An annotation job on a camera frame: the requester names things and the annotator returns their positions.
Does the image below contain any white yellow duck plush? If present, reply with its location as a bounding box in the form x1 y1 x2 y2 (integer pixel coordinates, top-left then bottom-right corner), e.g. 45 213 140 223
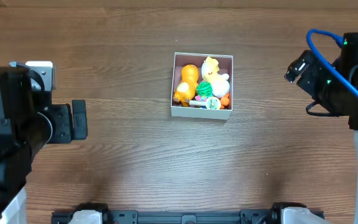
201 57 230 108

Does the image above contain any yellow wooden rattle drum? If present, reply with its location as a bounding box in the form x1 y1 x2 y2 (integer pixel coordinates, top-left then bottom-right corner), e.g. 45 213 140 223
189 96 221 110

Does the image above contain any orange dinosaur toy figure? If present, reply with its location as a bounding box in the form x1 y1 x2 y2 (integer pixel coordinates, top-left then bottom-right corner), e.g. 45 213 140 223
173 64 200 107

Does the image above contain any green round toy disc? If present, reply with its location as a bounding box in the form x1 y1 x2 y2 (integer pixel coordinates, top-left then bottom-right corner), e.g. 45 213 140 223
196 81 213 98

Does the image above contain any colourful puzzle cube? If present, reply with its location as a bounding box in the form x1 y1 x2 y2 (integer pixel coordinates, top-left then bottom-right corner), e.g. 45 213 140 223
195 95 208 109

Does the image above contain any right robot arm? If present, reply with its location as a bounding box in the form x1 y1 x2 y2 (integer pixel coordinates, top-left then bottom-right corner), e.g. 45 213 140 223
285 29 358 223

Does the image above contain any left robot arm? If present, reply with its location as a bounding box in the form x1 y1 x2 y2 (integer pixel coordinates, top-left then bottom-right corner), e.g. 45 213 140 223
0 65 88 223

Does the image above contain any white square cardboard box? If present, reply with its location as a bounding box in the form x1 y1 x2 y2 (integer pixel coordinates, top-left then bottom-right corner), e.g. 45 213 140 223
171 52 234 119

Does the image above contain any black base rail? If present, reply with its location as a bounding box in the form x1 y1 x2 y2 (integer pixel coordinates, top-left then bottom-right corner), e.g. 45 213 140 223
50 209 324 224

